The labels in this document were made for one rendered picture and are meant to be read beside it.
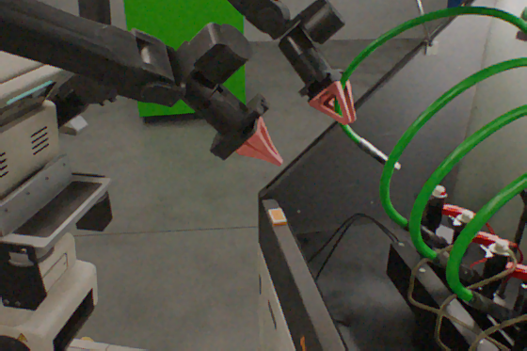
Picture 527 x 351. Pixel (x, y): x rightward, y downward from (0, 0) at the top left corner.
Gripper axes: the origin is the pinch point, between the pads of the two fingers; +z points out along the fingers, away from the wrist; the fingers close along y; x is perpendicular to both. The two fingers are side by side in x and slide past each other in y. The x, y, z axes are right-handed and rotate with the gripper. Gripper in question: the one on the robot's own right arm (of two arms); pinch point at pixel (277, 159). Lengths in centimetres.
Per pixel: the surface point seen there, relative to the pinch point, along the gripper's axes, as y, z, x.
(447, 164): 19.2, 11.4, -10.6
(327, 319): -13.1, 25.4, -6.2
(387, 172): 11.6, 11.1, -4.0
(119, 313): -138, 36, 81
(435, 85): 24, 27, 43
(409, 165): 7, 40, 42
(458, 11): 34.2, 6.7, 15.9
